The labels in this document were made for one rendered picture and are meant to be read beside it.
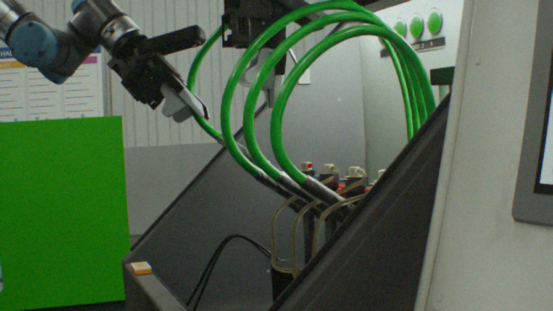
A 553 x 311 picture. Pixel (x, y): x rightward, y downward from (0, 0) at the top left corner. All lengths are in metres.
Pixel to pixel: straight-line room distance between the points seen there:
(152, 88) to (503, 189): 0.68
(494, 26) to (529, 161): 0.17
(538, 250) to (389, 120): 0.80
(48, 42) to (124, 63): 0.16
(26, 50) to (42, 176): 3.14
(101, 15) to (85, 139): 3.05
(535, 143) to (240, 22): 0.53
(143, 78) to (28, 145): 3.11
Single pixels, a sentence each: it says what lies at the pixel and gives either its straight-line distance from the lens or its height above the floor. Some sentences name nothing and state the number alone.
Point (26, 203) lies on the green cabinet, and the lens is 4.24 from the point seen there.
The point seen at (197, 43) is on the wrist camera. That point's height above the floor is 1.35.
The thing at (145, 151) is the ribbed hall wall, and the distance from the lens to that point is 7.44.
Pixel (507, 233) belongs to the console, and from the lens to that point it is 0.63.
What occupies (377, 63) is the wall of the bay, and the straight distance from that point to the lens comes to 1.38.
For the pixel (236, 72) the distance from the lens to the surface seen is 0.91.
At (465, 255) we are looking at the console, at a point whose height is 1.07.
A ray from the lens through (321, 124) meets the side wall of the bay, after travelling 1.39.
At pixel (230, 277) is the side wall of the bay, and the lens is 1.35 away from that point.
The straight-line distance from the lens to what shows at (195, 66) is 1.12.
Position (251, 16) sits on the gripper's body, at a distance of 0.98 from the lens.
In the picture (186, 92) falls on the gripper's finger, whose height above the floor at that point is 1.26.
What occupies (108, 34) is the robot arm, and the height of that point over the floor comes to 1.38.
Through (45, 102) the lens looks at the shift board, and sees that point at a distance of 7.44.
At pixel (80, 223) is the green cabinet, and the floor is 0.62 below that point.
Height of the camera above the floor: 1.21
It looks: 3 degrees down
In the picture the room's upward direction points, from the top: 3 degrees counter-clockwise
